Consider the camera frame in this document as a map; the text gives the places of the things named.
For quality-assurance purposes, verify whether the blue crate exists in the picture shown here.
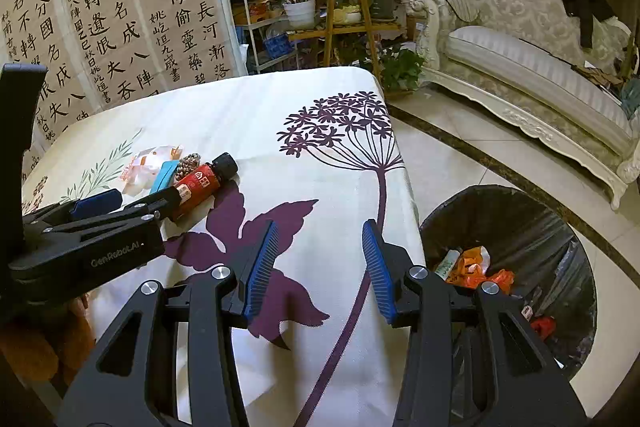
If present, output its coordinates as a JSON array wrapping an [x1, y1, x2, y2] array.
[[262, 33, 296, 58]]

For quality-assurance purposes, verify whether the black clothing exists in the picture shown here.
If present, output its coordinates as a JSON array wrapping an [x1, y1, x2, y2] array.
[[551, 0, 619, 51]]

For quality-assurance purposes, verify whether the orange wrapper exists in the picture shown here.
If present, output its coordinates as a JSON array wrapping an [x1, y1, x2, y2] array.
[[444, 246, 516, 297]]

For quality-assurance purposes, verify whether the red-labelled dark bottle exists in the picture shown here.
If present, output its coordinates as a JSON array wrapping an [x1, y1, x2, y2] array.
[[171, 152, 240, 221]]

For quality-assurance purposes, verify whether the red plastic bag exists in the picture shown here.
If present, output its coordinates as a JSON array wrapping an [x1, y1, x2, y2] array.
[[529, 316, 557, 339]]

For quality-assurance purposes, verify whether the small leafy floor plant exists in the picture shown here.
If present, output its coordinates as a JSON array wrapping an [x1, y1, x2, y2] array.
[[379, 48, 427, 94]]

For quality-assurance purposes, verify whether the calligraphy wall scroll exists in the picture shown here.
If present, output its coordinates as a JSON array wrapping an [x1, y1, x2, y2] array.
[[0, 0, 237, 158]]

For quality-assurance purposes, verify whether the metal shelf rack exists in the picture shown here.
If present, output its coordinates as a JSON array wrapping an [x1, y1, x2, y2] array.
[[226, 0, 297, 76]]

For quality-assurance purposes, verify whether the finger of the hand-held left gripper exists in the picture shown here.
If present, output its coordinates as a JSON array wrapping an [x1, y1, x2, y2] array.
[[22, 188, 181, 241], [22, 188, 124, 229]]

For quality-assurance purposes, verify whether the floral tablecloth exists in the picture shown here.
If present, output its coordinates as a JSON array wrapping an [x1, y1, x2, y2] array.
[[20, 67, 431, 427]]

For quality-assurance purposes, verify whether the teal cloth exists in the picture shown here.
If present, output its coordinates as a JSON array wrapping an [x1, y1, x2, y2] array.
[[621, 78, 640, 118]]

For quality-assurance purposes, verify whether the light blue packet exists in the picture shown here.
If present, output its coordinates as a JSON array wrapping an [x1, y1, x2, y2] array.
[[150, 161, 184, 196]]

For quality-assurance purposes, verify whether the black-lined waste bin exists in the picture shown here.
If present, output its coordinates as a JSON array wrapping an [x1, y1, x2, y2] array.
[[419, 184, 599, 382]]

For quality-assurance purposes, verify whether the green white packet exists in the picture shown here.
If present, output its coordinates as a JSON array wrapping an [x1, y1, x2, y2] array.
[[431, 248, 464, 281]]

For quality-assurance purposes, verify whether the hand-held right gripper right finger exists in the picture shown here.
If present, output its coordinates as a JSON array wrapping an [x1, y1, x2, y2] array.
[[362, 219, 588, 427]]

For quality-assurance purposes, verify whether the clear orange-print snack wrapper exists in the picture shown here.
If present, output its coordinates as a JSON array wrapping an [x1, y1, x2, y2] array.
[[121, 144, 177, 198]]

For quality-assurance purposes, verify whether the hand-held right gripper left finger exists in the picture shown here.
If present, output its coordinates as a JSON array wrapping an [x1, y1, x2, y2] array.
[[55, 221, 280, 427]]

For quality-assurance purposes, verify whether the wooden plant stand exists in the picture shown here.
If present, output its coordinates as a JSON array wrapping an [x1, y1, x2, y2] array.
[[287, 0, 403, 72]]

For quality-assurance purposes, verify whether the ornate cream sofa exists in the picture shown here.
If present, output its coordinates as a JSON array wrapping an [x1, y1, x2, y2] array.
[[401, 0, 640, 211]]

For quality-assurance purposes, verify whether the pine cone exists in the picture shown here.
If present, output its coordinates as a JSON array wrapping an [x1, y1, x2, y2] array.
[[175, 153, 204, 181]]

